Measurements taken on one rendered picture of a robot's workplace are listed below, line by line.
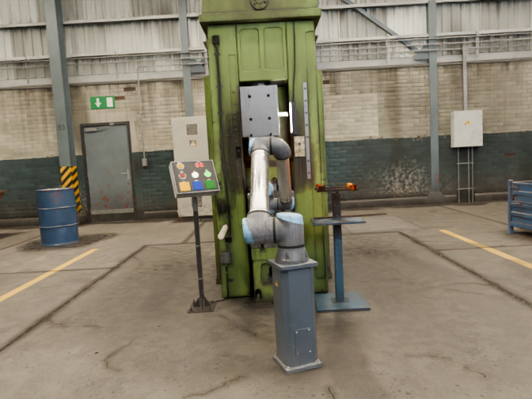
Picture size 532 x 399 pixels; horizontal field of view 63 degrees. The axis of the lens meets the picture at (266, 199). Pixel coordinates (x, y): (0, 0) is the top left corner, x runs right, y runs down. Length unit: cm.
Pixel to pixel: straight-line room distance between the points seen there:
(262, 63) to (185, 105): 601
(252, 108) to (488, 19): 814
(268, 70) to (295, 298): 203
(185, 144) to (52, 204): 284
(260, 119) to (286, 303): 165
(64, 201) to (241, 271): 437
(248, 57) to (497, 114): 768
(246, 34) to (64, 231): 487
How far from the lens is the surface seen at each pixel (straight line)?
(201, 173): 347
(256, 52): 381
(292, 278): 243
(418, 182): 1003
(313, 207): 375
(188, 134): 897
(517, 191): 662
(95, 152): 1018
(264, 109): 358
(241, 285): 386
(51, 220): 763
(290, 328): 251
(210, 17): 384
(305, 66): 379
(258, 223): 243
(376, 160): 976
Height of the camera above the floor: 119
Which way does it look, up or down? 5 degrees down
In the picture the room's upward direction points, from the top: 3 degrees counter-clockwise
